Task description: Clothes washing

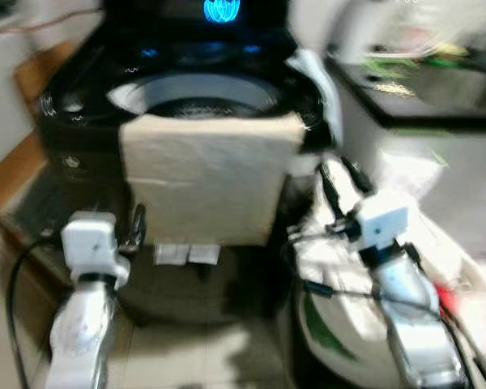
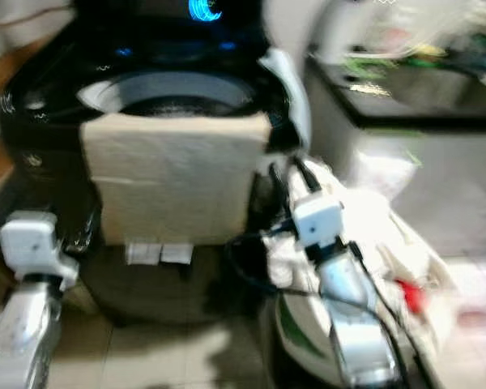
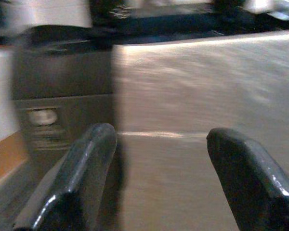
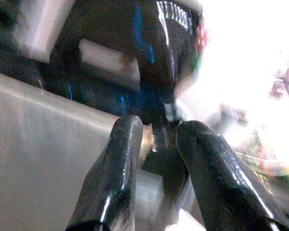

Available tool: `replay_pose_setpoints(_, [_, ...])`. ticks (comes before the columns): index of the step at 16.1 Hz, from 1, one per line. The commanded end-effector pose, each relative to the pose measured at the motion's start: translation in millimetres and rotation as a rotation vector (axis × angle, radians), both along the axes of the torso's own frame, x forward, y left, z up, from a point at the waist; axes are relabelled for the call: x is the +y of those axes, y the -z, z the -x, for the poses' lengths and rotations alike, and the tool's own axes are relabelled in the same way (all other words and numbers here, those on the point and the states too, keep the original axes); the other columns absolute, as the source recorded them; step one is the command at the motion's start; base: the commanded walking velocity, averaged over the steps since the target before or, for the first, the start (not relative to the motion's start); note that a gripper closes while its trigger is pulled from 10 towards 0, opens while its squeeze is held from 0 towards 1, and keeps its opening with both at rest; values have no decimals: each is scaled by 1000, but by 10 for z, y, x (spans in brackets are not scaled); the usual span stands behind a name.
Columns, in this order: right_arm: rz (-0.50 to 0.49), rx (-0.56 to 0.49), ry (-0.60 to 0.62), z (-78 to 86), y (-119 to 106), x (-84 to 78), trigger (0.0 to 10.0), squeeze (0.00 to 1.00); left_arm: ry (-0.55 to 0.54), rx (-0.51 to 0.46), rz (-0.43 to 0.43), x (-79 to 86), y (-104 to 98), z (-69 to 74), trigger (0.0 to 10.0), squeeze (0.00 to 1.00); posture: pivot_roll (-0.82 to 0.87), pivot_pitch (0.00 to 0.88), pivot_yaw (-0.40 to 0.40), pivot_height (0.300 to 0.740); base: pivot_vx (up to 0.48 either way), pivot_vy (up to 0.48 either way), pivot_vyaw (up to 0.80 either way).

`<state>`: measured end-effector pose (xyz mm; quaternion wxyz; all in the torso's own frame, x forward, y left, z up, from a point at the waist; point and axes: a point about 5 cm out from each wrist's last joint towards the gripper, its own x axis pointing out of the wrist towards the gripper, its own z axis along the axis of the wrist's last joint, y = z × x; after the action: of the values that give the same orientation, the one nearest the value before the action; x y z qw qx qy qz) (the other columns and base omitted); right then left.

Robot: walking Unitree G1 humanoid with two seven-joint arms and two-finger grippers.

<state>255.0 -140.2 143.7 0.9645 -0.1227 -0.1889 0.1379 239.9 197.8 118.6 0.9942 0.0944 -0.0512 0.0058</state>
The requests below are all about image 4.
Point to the beige cloth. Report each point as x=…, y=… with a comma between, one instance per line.
x=38, y=156

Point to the black washing machine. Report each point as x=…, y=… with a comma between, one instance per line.
x=110, y=29

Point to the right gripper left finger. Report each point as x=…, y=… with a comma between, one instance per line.
x=115, y=168

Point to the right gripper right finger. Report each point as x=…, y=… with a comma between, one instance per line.
x=219, y=180

